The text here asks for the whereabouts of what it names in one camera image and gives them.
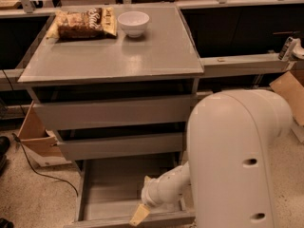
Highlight cardboard box right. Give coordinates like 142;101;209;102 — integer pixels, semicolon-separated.
270;69;304;126

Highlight grey middle drawer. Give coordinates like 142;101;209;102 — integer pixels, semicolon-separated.
58;122;185;161

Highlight white bowl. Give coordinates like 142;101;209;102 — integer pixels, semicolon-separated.
118;11;150;38

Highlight grey drawer cabinet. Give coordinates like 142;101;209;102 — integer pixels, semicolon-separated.
17;4;204;176

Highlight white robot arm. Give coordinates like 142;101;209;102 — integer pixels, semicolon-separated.
129;89;293;228

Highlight black floor cable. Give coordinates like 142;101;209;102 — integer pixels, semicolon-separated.
11;133;79;198

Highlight brown snack bag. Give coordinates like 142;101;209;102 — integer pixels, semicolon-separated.
47;7;117;40

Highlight grey top drawer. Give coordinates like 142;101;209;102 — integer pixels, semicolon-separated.
28;79;198;131

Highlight black shoe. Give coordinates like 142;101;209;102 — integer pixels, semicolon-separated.
0;136;10;171

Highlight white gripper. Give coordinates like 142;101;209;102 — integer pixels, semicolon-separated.
129;176;166;227

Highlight cardboard box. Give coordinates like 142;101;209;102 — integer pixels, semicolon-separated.
18;104;70;167
270;69;304;126

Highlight cardboard box left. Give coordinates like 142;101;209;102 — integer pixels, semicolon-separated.
18;104;70;167

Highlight small device on rail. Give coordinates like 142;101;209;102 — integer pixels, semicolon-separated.
278;37;304;61

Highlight grey drawer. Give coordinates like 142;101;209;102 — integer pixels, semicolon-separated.
64;153;195;228
58;122;185;161
28;79;198;131

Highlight grey bottom drawer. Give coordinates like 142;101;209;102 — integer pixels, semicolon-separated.
64;153;195;228

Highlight grey metal rail frame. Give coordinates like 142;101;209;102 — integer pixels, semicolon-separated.
0;0;304;91

